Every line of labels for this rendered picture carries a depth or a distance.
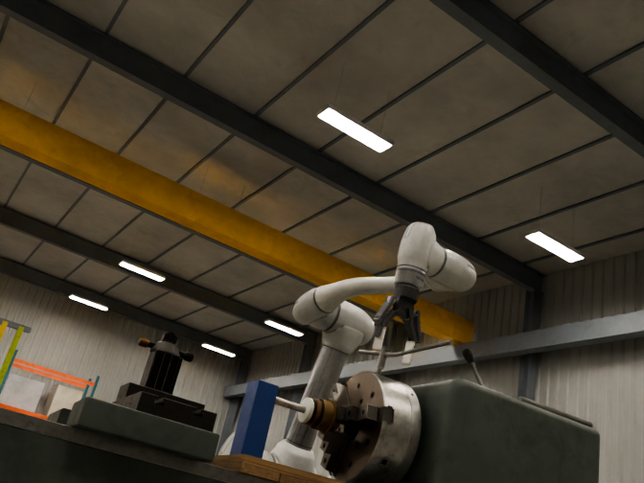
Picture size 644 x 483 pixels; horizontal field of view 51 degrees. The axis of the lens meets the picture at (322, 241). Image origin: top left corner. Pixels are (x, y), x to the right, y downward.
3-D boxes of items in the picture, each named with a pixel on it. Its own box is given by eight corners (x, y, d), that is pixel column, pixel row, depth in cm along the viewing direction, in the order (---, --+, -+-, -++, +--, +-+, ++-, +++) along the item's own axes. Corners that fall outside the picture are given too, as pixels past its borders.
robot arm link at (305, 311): (314, 277, 242) (344, 291, 248) (287, 293, 255) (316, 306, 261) (310, 310, 235) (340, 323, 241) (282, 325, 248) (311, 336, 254)
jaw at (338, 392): (354, 425, 195) (347, 396, 205) (363, 413, 193) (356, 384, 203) (321, 414, 191) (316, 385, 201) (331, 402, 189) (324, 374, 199)
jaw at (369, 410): (367, 417, 190) (392, 407, 181) (366, 434, 188) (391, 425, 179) (334, 405, 186) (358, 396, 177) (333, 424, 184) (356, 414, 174)
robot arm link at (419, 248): (409, 262, 198) (442, 278, 204) (421, 214, 203) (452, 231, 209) (387, 265, 207) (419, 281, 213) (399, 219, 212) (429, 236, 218)
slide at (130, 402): (158, 440, 186) (163, 424, 188) (212, 433, 150) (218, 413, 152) (94, 423, 179) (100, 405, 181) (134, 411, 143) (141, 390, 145)
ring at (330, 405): (331, 404, 194) (304, 396, 191) (348, 402, 186) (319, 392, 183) (325, 437, 190) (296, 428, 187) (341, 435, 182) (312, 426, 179)
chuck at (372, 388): (338, 482, 202) (363, 379, 212) (396, 498, 175) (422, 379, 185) (312, 474, 199) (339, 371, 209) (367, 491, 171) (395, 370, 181)
